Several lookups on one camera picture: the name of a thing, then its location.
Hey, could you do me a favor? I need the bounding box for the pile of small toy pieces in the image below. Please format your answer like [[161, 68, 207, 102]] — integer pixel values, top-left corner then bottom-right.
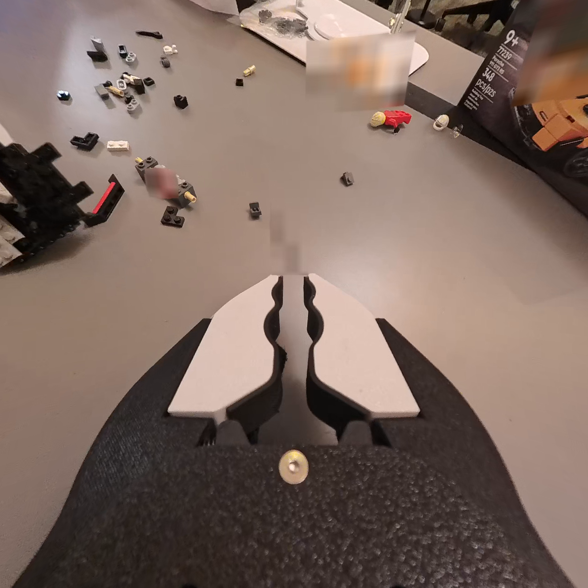
[[94, 71, 155, 113]]

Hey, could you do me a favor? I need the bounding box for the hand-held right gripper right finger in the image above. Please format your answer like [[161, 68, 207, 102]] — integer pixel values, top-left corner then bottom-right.
[[303, 274, 421, 444]]

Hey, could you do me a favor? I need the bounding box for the instruction booklet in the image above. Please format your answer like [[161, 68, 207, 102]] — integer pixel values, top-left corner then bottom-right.
[[239, 0, 430, 76]]

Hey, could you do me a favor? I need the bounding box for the red toy minifigure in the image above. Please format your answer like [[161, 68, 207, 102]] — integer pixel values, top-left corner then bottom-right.
[[370, 109, 413, 135]]

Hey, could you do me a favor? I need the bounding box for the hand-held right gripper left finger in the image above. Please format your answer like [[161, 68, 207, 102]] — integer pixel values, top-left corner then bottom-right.
[[168, 274, 288, 445]]

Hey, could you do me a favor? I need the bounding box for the black toy car chassis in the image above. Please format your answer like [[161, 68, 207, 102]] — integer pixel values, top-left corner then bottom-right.
[[0, 141, 95, 276]]

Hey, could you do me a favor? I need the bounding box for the grey axle toy brick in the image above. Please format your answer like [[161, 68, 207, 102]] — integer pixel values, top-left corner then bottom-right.
[[134, 156, 198, 205]]

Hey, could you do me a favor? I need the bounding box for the toy car set box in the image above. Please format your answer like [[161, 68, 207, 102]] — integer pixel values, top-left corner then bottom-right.
[[457, 0, 588, 187]]

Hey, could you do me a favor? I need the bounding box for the grey desk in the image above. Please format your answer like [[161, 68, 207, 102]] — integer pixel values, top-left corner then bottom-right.
[[0, 0, 588, 588]]

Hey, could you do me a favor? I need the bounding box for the clear bag of black parts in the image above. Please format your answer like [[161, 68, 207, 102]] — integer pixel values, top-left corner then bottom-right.
[[240, 5, 318, 40]]

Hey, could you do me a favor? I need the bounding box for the red and black toy brick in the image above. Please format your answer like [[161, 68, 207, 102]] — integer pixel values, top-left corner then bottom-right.
[[85, 175, 126, 227]]

